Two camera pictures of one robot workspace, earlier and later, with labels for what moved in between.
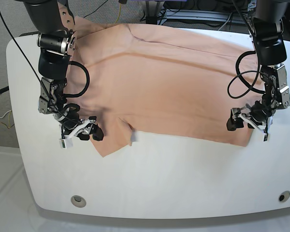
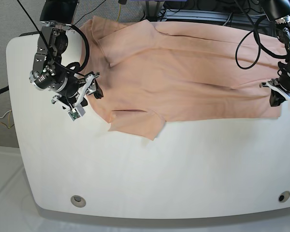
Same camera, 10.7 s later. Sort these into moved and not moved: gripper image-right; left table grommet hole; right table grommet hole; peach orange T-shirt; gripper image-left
Moved: gripper image-left; gripper image-right; peach orange T-shirt
Not moved: right table grommet hole; left table grommet hole
